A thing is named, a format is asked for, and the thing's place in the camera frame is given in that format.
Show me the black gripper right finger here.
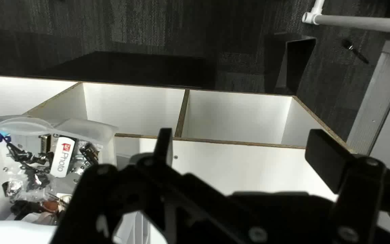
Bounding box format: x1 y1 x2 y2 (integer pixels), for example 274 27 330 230
303 127 390 244

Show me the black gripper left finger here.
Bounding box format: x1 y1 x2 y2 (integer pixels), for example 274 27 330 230
50 127 233 244

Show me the translucent drawer holding small parts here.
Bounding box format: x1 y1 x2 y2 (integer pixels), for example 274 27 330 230
0 115 119 223

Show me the white cubby shelf unit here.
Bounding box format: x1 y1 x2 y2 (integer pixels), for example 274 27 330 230
0 73 356 244

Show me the white board panel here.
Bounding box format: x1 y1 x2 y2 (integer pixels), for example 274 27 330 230
345 39 390 173

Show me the dark open box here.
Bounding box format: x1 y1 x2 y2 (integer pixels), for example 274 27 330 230
274 31 318 93

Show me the white Photo USB stick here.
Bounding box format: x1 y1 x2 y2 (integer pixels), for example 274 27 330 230
50 135 77 179

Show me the white PVC pole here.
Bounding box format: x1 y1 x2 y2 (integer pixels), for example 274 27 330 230
301 0 390 35

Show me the clear bag of black screws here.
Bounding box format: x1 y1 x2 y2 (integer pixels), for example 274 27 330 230
0 139 102 214

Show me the small black handle tool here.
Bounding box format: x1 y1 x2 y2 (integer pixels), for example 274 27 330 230
341 38 371 65

